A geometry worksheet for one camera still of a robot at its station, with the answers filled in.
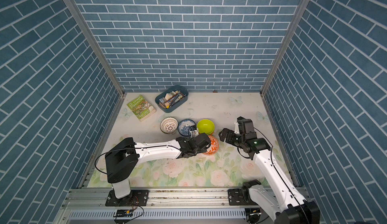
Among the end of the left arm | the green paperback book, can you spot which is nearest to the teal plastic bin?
the green paperback book

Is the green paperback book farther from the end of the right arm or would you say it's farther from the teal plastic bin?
the end of the right arm

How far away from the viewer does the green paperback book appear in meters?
1.07

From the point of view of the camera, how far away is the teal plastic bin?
43.5 inches
